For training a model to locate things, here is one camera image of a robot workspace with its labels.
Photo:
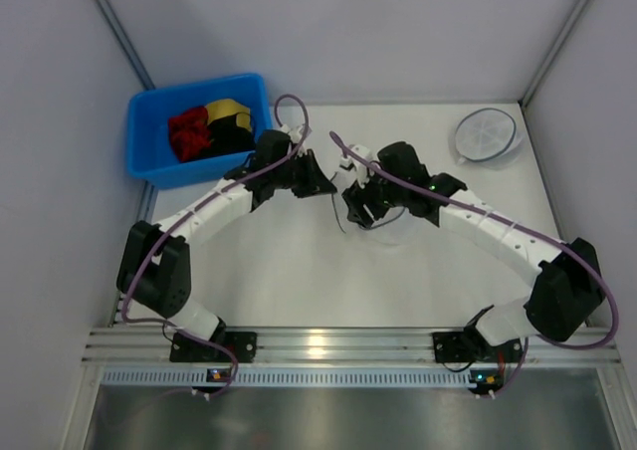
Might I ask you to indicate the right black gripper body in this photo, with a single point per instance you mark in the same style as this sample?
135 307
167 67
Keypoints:
364 199

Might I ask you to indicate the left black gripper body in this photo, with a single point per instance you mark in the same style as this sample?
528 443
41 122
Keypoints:
303 172

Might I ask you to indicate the red lace bra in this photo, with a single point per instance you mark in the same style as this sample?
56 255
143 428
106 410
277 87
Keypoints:
188 134

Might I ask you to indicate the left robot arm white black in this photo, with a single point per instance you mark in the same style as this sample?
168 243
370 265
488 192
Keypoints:
155 269

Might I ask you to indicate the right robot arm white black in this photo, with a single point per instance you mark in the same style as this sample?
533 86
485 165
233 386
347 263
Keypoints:
564 279

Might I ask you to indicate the black garment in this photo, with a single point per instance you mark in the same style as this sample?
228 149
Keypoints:
228 135

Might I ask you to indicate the yellow garment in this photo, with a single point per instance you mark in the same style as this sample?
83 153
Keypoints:
228 107

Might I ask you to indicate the blue plastic bin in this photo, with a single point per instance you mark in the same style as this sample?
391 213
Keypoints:
148 153

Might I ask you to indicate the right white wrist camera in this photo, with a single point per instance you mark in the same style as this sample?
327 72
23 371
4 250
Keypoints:
357 157

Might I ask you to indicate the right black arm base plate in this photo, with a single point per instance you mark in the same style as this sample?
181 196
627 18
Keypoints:
462 347

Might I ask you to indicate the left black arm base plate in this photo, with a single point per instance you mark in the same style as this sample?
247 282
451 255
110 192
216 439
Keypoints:
243 345

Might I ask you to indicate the aluminium frame rail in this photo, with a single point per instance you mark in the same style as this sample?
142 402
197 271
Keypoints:
383 347

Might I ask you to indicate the slotted grey cable duct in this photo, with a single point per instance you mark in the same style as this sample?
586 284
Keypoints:
299 377

